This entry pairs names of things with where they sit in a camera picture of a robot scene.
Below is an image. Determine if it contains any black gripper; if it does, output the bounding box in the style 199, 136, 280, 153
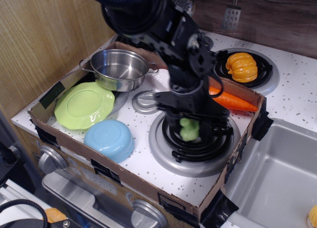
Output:
155, 80, 229, 145

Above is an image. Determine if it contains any green toy broccoli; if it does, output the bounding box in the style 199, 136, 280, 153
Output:
179, 118, 200, 142

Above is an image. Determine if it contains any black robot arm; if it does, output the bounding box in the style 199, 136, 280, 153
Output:
96, 0, 229, 142

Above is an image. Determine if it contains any steel pot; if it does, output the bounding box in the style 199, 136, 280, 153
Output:
79, 49, 159, 92

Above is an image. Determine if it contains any front right black burner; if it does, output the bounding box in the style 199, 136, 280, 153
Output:
149, 113, 241, 178

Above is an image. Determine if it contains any black burner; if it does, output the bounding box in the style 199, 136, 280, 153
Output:
149, 113, 241, 178
213, 48, 280, 96

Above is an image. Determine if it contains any orange toy carrot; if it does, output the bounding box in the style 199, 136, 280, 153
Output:
213, 91, 258, 112

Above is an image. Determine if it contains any front grey stove knob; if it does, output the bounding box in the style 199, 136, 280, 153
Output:
132, 91, 159, 115

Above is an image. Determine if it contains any grey stove knob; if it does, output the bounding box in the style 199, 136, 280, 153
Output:
201, 32, 214, 51
132, 91, 159, 115

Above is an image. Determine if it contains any white red toy cheese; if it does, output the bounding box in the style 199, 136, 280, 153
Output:
150, 69, 170, 91

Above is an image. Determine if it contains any yellow toy pumpkin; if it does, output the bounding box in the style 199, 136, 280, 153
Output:
226, 52, 258, 83

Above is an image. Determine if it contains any blue plastic bowl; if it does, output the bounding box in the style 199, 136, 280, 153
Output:
84, 120, 134, 163

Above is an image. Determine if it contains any back grey stove knob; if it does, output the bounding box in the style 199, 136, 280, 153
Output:
201, 32, 214, 51

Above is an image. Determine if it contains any back right black burner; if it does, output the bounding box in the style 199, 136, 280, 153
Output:
213, 48, 280, 96

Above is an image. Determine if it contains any grey sink basin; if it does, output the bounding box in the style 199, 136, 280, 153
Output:
224, 119, 317, 228

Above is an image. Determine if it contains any right oven knob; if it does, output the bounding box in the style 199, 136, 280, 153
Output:
131, 199, 167, 228

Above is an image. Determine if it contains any oven knob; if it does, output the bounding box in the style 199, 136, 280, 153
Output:
131, 199, 167, 228
38, 145, 68, 174

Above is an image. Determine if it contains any hanging steel spatula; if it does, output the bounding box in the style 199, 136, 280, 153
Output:
221, 0, 242, 32

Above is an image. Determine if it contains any green plastic plate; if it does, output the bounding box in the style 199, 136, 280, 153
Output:
54, 82, 115, 130

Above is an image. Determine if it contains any hanging steel strainer ladle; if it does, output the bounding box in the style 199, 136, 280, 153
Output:
173, 0, 195, 16

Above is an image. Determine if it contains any cardboard fence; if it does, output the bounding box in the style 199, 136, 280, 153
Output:
27, 41, 274, 228

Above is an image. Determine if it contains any left oven knob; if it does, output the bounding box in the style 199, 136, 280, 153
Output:
38, 145, 68, 174

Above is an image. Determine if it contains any yellow toy in sink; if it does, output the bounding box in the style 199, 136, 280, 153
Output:
307, 205, 317, 228

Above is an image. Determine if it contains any orange toy bottom left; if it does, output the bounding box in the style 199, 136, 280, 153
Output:
45, 208, 67, 224

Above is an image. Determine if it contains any oven door handle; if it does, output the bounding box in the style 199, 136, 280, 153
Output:
42, 172, 133, 228

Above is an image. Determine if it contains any black cable bottom left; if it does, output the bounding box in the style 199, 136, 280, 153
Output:
0, 198, 49, 228

